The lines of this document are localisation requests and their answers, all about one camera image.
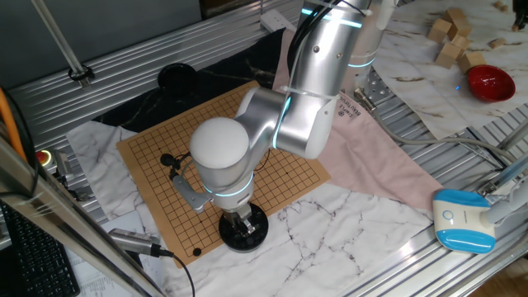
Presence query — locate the orange cable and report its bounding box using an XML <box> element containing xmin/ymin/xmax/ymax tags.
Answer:
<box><xmin>0</xmin><ymin>88</ymin><xmax>28</xmax><ymax>162</ymax></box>

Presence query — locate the grey metal clamp bracket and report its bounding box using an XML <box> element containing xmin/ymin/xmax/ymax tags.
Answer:
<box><xmin>53</xmin><ymin>150</ymin><xmax>94</xmax><ymax>203</ymax></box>

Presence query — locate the black device cable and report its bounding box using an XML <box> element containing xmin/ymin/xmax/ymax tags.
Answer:
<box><xmin>158</xmin><ymin>247</ymin><xmax>197</xmax><ymax>297</ymax></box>

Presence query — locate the thin metal stand rod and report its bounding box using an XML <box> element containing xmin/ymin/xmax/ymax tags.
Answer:
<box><xmin>31</xmin><ymin>0</ymin><xmax>96</xmax><ymax>90</ymax></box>

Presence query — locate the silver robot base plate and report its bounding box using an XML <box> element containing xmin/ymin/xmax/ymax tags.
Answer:
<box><xmin>342</xmin><ymin>68</ymin><xmax>399</xmax><ymax>111</ymax></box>

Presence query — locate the silver ribbed handheld device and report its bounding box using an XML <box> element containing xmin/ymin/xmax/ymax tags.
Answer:
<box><xmin>107</xmin><ymin>228</ymin><xmax>163</xmax><ymax>258</ymax></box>

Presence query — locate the light wooden cube block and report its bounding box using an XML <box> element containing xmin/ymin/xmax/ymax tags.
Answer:
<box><xmin>435</xmin><ymin>42</ymin><xmax>462</xmax><ymax>70</ymax></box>
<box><xmin>450</xmin><ymin>35</ymin><xmax>473</xmax><ymax>51</ymax></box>
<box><xmin>427</xmin><ymin>18</ymin><xmax>453</xmax><ymax>45</ymax></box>
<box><xmin>447</xmin><ymin>20</ymin><xmax>474</xmax><ymax>40</ymax></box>
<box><xmin>457</xmin><ymin>51</ymin><xmax>488</xmax><ymax>75</ymax></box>
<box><xmin>441</xmin><ymin>7</ymin><xmax>468</xmax><ymax>25</ymax></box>

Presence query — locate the red bowl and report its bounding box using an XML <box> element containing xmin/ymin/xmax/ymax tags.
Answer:
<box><xmin>467</xmin><ymin>64</ymin><xmax>516</xmax><ymax>103</ymax></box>

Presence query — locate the white power strip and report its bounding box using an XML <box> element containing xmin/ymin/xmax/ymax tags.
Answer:
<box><xmin>259</xmin><ymin>8</ymin><xmax>305</xmax><ymax>40</ymax></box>

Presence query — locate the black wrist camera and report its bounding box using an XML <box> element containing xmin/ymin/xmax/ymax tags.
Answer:
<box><xmin>159</xmin><ymin>153</ymin><xmax>183</xmax><ymax>171</ymax></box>

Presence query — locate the tan Go board mat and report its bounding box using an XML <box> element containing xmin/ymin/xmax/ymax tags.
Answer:
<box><xmin>115</xmin><ymin>80</ymin><xmax>332</xmax><ymax>269</ymax></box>

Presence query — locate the empty black bowl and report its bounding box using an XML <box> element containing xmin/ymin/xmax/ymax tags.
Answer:
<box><xmin>157</xmin><ymin>62</ymin><xmax>198</xmax><ymax>94</ymax></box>

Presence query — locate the background black robot gripper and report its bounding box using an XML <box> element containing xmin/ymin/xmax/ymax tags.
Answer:
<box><xmin>511</xmin><ymin>0</ymin><xmax>528</xmax><ymax>32</ymax></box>

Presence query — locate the beige marble pattern sheet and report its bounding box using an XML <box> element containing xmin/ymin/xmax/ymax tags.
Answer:
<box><xmin>373</xmin><ymin>0</ymin><xmax>528</xmax><ymax>141</ymax></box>

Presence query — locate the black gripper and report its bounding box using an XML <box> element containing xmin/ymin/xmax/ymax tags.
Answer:
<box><xmin>223</xmin><ymin>202</ymin><xmax>258</xmax><ymax>239</ymax></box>

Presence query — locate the silver camera mount bracket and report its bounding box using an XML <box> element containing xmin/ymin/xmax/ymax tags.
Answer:
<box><xmin>172</xmin><ymin>172</ymin><xmax>215</xmax><ymax>215</ymax></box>

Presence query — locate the black computer keyboard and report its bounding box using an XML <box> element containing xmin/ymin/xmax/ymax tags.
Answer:
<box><xmin>0</xmin><ymin>201</ymin><xmax>82</xmax><ymax>297</ymax></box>

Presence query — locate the aluminium frame post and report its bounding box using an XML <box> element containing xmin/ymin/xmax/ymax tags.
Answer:
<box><xmin>0</xmin><ymin>135</ymin><xmax>166</xmax><ymax>297</ymax></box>

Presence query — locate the pink cloth with print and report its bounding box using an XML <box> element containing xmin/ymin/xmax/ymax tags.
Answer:
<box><xmin>271</xmin><ymin>28</ymin><xmax>445</xmax><ymax>211</ymax></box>

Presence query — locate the red emergency stop button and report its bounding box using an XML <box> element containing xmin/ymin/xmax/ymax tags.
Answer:
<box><xmin>35</xmin><ymin>148</ymin><xmax>57</xmax><ymax>170</ymax></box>

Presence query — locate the blue white handheld appliance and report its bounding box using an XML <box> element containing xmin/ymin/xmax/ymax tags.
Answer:
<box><xmin>431</xmin><ymin>181</ymin><xmax>528</xmax><ymax>255</ymax></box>

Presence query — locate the black marble pattern cloth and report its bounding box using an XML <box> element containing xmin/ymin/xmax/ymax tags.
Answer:
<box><xmin>92</xmin><ymin>27</ymin><xmax>288</xmax><ymax>134</ymax></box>

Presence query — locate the black bowl of Go stones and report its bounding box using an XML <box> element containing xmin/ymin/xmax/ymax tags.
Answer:
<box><xmin>218</xmin><ymin>201</ymin><xmax>270</xmax><ymax>253</ymax></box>

